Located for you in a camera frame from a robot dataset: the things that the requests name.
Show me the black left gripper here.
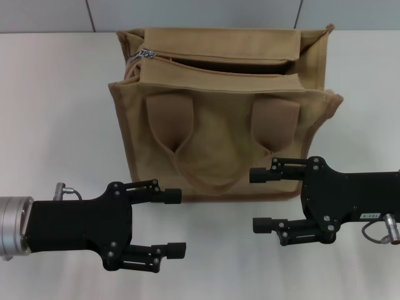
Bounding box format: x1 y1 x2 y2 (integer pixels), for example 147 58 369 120
22 178 183 271

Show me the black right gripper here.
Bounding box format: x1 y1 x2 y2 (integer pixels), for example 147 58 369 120
249 155 400 247

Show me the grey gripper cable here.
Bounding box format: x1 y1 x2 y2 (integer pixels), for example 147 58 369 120
53 183 83 201
361 213 400 245

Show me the khaki canvas food bag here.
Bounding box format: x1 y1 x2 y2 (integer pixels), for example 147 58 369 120
107 23 344 203

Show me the grey left gripper cable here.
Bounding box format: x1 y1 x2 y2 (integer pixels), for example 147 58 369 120
53 183 83 201

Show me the grey right gripper cable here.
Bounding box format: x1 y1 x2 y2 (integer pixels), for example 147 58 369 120
361 213 400 245

